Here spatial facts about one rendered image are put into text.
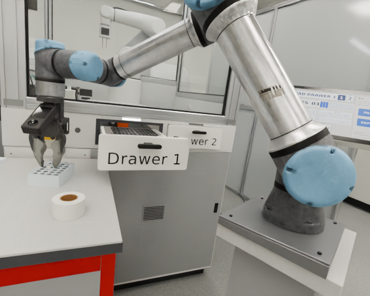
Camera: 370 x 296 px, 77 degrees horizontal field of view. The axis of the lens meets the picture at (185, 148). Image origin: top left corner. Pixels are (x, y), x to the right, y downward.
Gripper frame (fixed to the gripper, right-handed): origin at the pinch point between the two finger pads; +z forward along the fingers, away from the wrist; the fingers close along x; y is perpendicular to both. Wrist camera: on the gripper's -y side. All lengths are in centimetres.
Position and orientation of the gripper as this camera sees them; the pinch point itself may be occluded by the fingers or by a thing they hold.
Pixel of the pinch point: (47, 164)
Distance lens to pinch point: 81.8
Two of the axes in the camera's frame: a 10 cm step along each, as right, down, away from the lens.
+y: -1.0, -2.3, 9.7
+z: -1.2, 9.7, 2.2
